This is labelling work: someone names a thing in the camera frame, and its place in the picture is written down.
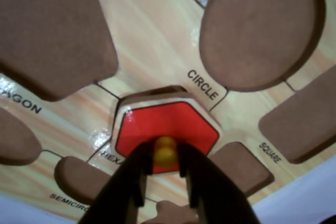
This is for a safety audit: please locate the red hexagon piece yellow pin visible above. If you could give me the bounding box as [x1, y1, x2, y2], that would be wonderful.
[110, 85, 223, 175]

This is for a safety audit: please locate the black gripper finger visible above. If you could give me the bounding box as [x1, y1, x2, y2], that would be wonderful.
[78, 141, 155, 224]
[177, 142, 261, 224]

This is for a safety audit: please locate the wooden shape puzzle board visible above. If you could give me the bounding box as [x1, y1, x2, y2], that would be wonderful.
[0, 0, 336, 224]

